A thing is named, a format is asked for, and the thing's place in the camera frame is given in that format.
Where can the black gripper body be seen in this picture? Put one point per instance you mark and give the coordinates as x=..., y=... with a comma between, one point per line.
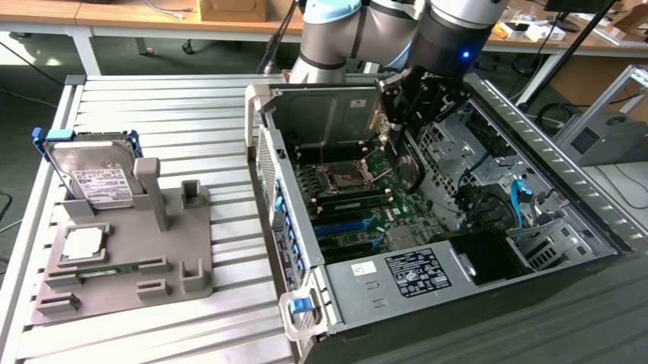
x=451, y=45

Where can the graphics card with fan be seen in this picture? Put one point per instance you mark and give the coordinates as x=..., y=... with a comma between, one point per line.
x=408, y=170

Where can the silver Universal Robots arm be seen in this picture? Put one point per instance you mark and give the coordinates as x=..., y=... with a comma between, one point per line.
x=334, y=38

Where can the metal disk bay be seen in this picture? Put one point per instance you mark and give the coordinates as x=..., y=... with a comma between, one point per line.
x=456, y=148

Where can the white and black box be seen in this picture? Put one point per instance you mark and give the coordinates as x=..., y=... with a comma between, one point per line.
x=513, y=29

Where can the metal socket cover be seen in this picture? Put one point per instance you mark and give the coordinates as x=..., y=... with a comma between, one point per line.
x=374, y=163

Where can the black monitor stand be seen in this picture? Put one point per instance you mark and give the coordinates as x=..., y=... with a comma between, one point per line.
x=562, y=19

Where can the CPU socket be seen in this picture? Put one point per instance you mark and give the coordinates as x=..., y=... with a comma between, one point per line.
x=346, y=178

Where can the black slanted pole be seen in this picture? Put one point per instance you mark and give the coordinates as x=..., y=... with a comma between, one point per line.
x=572, y=49

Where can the open black PC case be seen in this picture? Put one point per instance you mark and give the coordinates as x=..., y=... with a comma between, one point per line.
x=558, y=163

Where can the cluttered wooden desk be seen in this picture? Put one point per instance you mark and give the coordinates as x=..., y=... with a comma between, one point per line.
x=582, y=43

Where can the black installed RAM stick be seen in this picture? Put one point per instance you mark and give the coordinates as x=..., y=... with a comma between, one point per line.
x=354, y=203

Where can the green motherboard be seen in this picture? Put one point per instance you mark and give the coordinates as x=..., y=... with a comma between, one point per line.
x=405, y=223

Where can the blue expansion slot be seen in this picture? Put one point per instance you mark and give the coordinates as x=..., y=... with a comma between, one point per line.
x=344, y=226

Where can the brown cardboard box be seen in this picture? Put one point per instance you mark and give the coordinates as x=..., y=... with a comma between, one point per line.
x=233, y=9

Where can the black expansion slot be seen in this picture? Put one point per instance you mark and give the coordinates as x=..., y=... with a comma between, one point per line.
x=349, y=251

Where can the grey power supply unit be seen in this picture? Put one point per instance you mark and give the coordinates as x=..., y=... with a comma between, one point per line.
x=374, y=288

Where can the blue case latch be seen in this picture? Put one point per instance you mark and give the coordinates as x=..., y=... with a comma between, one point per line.
x=300, y=305

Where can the long wooden desk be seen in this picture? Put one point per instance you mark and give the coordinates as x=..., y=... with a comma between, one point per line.
x=102, y=15

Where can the silver hard disk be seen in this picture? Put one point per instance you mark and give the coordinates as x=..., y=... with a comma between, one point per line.
x=91, y=170

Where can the grey parts rack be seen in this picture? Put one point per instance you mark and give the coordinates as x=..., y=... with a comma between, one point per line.
x=151, y=258

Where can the blue disk caddy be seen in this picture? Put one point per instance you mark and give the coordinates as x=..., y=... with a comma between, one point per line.
x=58, y=135

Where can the green RAM stick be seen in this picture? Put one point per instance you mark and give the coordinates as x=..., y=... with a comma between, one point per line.
x=109, y=270

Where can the silver CPU chip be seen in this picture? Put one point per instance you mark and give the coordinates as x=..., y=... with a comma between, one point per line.
x=83, y=244

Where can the grey machine with aluminium frame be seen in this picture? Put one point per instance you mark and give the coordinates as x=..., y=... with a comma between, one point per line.
x=607, y=136

